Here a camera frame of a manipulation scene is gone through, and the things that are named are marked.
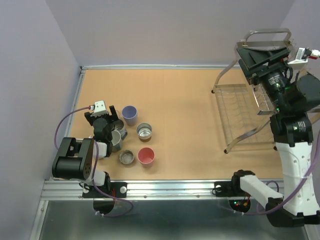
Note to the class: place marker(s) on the small grey metal cup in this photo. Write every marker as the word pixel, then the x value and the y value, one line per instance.
pixel 126 157

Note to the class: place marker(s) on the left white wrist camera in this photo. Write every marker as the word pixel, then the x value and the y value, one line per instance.
pixel 98 108

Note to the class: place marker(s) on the steel-lined brown white cup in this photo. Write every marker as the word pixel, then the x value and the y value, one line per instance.
pixel 144 131

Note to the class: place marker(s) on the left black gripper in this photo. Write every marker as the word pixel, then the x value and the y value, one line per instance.
pixel 111 118

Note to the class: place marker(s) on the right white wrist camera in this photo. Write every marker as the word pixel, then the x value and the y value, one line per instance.
pixel 302 57

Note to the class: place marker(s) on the metal wire dish rack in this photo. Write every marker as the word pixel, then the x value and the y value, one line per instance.
pixel 245 109

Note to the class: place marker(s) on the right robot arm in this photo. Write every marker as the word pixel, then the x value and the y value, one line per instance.
pixel 292 96

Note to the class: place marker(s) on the aluminium front rail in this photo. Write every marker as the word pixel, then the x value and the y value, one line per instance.
pixel 137 190

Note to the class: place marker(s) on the red plastic cup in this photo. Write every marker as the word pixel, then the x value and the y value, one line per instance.
pixel 146 157

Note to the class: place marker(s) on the purple plastic cup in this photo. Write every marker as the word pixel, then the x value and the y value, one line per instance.
pixel 130 115

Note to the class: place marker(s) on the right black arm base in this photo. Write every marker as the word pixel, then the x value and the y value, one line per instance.
pixel 228 189

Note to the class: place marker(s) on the grey ceramic mug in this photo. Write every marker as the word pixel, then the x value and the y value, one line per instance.
pixel 117 142

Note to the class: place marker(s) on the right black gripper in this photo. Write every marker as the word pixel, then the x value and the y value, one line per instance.
pixel 254 73

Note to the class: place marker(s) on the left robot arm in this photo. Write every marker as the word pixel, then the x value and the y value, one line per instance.
pixel 73 160

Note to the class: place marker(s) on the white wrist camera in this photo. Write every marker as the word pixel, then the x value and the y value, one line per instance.
pixel 302 57
pixel 98 108

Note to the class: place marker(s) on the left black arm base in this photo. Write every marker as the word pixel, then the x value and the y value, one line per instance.
pixel 116 189

